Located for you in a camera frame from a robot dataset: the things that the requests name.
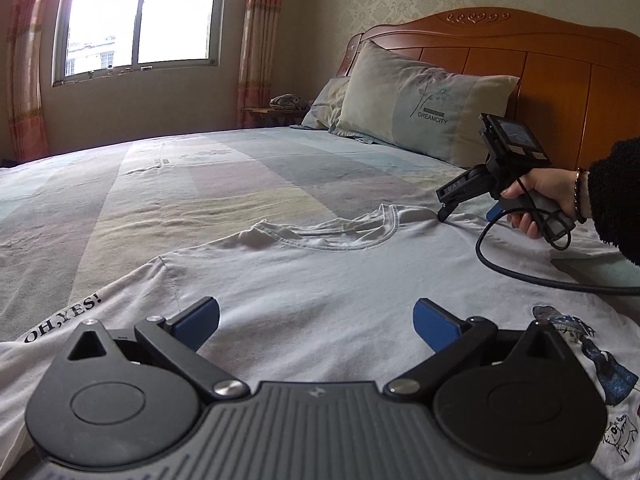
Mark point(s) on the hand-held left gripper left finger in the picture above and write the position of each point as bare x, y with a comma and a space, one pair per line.
197, 322

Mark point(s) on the wooden headboard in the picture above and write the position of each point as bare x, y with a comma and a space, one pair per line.
565, 85

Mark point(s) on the white printed t-shirt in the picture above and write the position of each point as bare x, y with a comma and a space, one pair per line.
310, 280

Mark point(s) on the checked curtain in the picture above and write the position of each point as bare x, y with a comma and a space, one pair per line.
260, 40
27, 60

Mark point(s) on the small pale blue pillow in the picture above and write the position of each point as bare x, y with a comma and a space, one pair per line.
325, 102

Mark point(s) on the wooden nightstand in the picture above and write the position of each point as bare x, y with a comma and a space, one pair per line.
270, 116

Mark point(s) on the large printed pillow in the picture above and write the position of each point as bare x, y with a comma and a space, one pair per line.
410, 105

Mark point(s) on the grey bundle on nightstand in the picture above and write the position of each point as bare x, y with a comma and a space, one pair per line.
287, 101

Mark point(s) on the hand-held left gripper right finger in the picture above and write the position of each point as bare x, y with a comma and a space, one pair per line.
435, 327

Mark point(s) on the window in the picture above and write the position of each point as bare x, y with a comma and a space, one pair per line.
135, 15

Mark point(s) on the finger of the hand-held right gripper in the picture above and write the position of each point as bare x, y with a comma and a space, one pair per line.
446, 209

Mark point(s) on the person's right hand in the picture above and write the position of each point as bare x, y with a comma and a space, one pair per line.
555, 190

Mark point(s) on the bed with striped sheet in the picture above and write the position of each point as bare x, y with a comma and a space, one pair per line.
200, 185

